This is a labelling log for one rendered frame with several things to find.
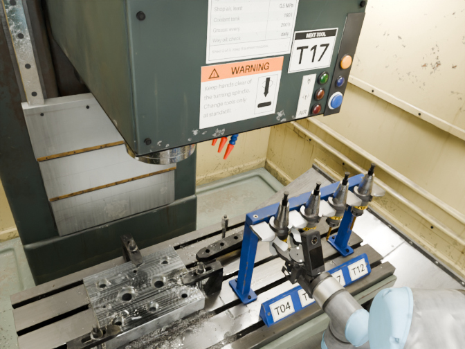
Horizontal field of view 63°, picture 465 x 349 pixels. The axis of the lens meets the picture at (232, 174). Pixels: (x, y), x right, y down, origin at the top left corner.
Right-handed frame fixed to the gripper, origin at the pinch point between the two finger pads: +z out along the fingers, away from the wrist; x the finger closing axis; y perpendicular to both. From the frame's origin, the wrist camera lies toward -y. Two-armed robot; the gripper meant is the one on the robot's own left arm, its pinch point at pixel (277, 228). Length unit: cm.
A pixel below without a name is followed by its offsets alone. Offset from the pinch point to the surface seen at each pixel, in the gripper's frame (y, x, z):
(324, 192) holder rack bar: -2.9, 20.5, 4.0
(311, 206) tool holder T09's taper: -6.2, 9.4, -1.6
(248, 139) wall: 40, 57, 93
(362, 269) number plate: 26.0, 34.9, -10.7
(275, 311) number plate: 25.2, -2.7, -10.2
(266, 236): -2.3, -6.3, -2.8
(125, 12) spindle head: -62, -41, -5
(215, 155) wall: 45, 35, 93
